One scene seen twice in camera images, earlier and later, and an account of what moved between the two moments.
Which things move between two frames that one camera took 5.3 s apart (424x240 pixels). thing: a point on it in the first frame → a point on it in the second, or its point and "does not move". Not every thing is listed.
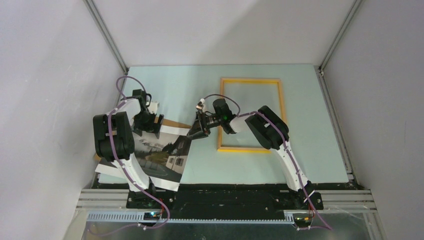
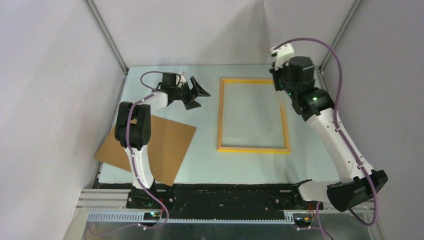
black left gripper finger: (160, 122) → (198, 90)
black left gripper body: (143, 121) → (183, 93)
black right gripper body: (212, 121) → (279, 77)
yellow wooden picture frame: (250, 149) does not move
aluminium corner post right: (321, 66) does not move
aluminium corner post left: (107, 34) does not move
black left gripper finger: (156, 129) → (192, 104)
